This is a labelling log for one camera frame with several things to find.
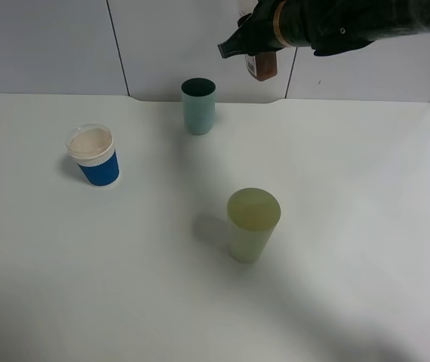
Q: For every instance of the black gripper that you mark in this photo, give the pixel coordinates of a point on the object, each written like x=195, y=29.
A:
x=327, y=27

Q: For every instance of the clear drink bottle red label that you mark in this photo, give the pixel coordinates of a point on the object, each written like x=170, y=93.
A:
x=262, y=66

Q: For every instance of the teal plastic cup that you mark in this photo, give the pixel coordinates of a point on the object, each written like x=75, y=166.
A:
x=198, y=100

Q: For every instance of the pale green plastic cup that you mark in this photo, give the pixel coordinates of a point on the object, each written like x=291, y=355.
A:
x=252, y=215

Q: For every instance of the blue paper cup clear lid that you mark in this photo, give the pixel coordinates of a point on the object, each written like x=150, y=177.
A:
x=92, y=148

